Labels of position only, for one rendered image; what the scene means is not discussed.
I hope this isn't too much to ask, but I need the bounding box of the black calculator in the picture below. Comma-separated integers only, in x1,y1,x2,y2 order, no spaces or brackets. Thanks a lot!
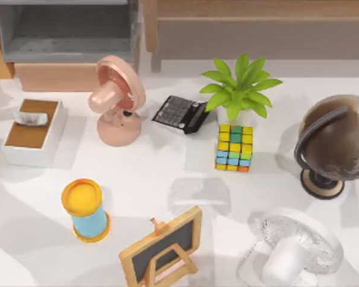
151,95,212,135

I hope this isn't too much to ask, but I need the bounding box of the colourful puzzle cube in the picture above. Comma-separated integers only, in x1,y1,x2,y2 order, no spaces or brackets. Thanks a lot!
214,123,254,173

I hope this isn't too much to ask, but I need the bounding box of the pink desk fan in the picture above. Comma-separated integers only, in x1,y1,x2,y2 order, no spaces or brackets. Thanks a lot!
87,54,147,148

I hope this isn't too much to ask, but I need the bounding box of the green potted plant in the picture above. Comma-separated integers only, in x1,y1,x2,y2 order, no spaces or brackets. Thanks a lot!
199,52,284,130

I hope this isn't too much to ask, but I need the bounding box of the wooden framed blackboard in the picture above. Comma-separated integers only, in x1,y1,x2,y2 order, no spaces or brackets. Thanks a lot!
118,205,203,287

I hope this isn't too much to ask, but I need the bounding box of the yellow and blue can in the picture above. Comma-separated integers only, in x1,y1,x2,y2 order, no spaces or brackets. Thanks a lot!
60,178,111,243

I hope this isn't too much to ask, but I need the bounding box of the wooden shelf unit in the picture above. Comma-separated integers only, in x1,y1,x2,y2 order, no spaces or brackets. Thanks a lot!
142,0,359,74

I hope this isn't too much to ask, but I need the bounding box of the white tissue box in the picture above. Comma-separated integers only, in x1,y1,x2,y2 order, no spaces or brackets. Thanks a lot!
1,99,69,167

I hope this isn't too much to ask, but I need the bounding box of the brown globe on stand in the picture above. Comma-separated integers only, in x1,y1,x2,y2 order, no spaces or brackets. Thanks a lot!
293,94,359,199

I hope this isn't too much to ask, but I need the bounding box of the white desk fan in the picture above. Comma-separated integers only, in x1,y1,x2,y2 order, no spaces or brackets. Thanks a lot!
236,207,345,287

